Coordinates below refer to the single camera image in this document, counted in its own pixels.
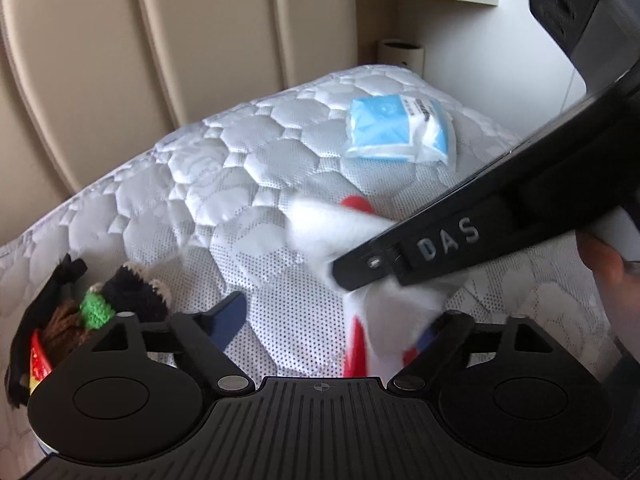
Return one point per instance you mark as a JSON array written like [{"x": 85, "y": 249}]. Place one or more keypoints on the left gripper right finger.
[{"x": 446, "y": 348}]

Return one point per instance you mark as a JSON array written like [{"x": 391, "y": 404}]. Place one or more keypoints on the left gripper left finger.
[{"x": 179, "y": 359}]

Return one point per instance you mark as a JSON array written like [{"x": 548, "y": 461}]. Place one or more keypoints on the white embossed cleaning wipe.
[{"x": 334, "y": 240}]

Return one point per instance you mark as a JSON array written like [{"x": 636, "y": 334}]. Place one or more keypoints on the red white toy rocket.
[{"x": 385, "y": 325}]

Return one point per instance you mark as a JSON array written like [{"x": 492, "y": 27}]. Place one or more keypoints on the colourful crocheted doll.
[{"x": 130, "y": 289}]

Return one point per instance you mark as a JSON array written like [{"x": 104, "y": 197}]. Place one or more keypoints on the person's right hand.
[{"x": 618, "y": 289}]

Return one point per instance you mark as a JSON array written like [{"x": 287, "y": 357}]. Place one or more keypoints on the white quilted mattress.
[{"x": 205, "y": 210}]

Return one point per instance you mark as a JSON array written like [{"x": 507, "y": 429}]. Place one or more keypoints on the blue white wipes package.
[{"x": 400, "y": 127}]

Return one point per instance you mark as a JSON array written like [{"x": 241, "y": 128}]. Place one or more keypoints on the panda face waste bin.
[{"x": 401, "y": 53}]

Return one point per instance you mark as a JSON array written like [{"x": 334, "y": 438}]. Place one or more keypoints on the beige padded headboard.
[{"x": 88, "y": 84}]

